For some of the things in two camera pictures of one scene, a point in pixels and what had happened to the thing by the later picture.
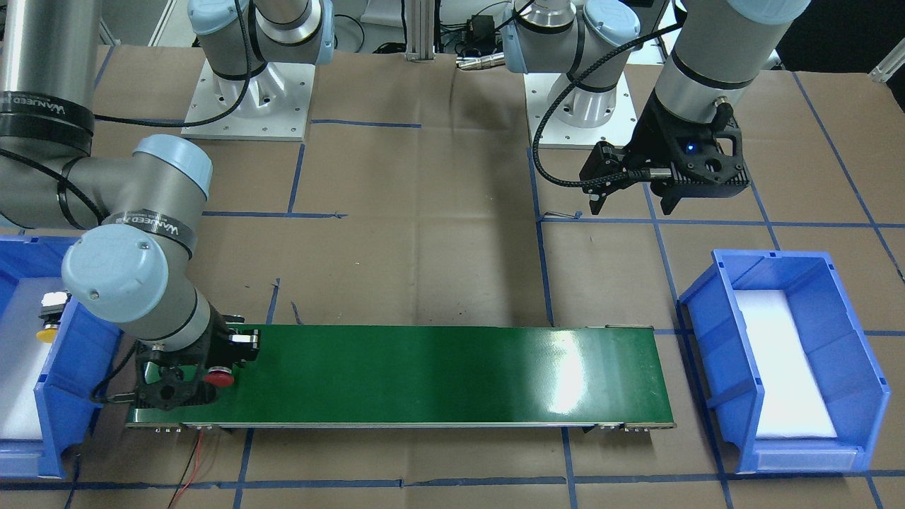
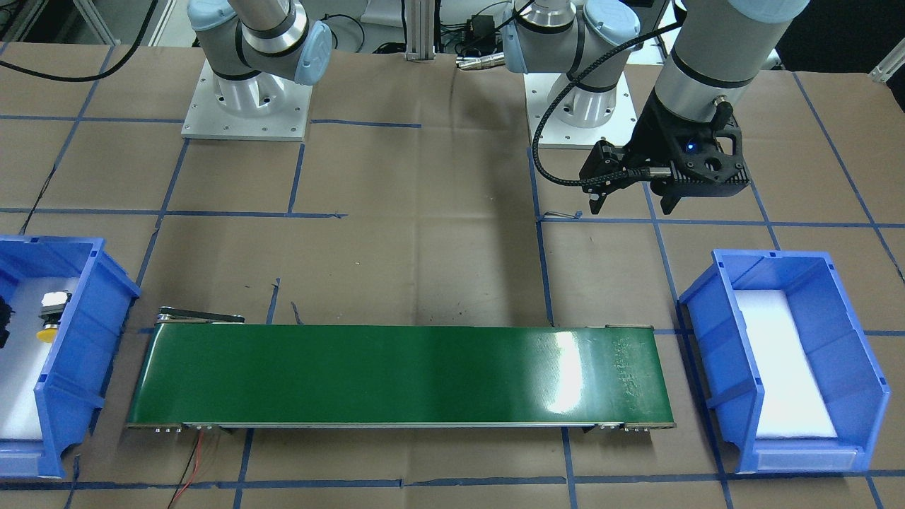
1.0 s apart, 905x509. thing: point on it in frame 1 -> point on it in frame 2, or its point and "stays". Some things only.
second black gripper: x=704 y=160 stays
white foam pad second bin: x=22 y=355 stays
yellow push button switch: x=54 y=305 stays
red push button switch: x=219 y=376 -> x=6 y=312
